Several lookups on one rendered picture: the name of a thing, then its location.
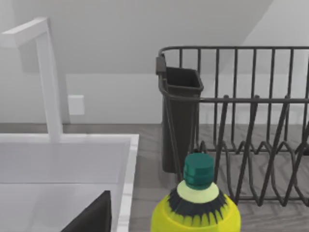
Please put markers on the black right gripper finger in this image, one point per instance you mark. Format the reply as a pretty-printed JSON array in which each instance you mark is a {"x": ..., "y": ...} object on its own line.
[{"x": 95, "y": 215}]

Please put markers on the yellow bottle with green cap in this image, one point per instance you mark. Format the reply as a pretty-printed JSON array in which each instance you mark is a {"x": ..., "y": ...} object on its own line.
[{"x": 196, "y": 205}]

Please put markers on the white sink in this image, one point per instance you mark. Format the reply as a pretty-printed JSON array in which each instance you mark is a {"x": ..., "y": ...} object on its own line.
[{"x": 65, "y": 174}]

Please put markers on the dark cutlery holder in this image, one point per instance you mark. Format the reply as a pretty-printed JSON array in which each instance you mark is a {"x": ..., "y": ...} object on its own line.
[{"x": 179, "y": 116}]

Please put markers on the tall white tap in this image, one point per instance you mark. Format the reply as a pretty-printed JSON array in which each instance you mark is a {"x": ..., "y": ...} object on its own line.
[{"x": 47, "y": 72}]

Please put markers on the white wall socket plate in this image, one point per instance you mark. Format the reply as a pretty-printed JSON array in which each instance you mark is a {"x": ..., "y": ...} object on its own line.
[{"x": 76, "y": 105}]

